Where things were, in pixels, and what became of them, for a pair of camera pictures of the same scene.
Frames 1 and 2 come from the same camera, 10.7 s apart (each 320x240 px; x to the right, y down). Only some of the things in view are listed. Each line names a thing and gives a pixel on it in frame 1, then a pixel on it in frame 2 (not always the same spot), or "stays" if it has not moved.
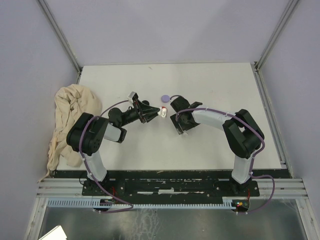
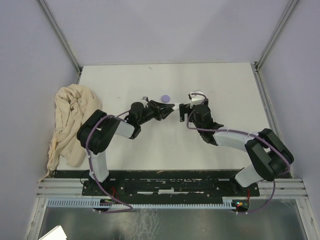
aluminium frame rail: x=272 y=188 stays
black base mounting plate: x=167 y=191 stays
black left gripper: x=146 y=109 → x=161 y=113
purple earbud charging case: x=165 y=98 stays
